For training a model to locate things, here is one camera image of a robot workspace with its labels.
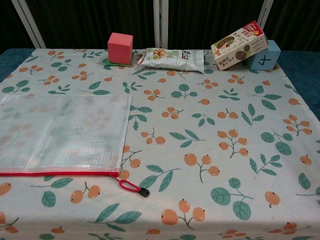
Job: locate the white frame post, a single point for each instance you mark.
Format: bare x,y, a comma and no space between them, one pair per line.
265,12
30,25
160,25

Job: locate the black pleated curtain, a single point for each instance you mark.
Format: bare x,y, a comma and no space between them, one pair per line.
87,20

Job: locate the light blue foam cube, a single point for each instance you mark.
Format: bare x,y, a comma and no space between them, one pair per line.
265,60

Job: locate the clear mesh zipper pouch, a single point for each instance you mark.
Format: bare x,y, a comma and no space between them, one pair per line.
62,130

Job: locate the pink foam cube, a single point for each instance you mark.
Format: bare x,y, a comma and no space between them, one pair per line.
120,48

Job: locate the green square pad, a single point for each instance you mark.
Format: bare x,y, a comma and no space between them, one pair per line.
109,64

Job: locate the red cookie box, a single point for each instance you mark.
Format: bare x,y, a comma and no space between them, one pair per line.
235,50

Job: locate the silver nut snack packet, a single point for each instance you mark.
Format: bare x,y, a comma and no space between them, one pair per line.
170,60

